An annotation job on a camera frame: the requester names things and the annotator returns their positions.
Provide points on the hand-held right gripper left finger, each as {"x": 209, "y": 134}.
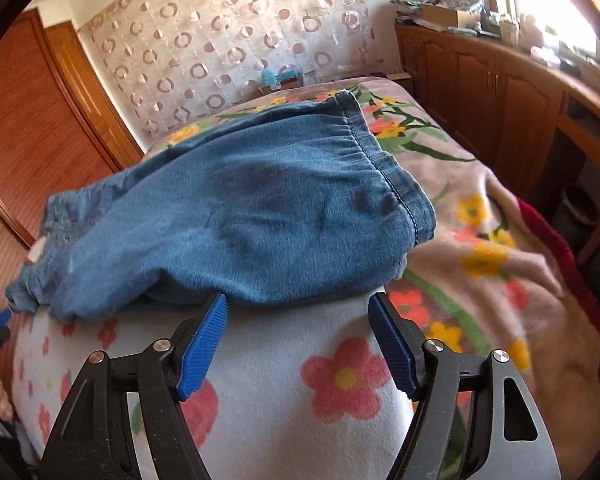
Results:
{"x": 202, "y": 345}

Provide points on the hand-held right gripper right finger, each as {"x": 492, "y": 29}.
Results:
{"x": 390, "y": 345}

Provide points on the blue denim pants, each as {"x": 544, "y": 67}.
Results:
{"x": 255, "y": 200}

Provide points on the person's left hand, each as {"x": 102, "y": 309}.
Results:
{"x": 1, "y": 400}

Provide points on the floral blanket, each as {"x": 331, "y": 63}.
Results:
{"x": 485, "y": 220}

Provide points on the wooden wardrobe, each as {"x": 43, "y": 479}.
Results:
{"x": 30, "y": 135}

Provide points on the red blanket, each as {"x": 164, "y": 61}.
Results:
{"x": 570, "y": 270}

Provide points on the dark trash bin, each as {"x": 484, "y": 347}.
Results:
{"x": 575, "y": 215}

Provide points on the wooden cabinet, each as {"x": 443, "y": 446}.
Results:
{"x": 480, "y": 80}

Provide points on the blue toy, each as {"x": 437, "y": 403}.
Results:
{"x": 280, "y": 76}

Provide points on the wooden chair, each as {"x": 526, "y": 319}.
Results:
{"x": 585, "y": 132}

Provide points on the cardboard box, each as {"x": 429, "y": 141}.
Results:
{"x": 447, "y": 14}

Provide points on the bright window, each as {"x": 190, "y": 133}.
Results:
{"x": 555, "y": 0}

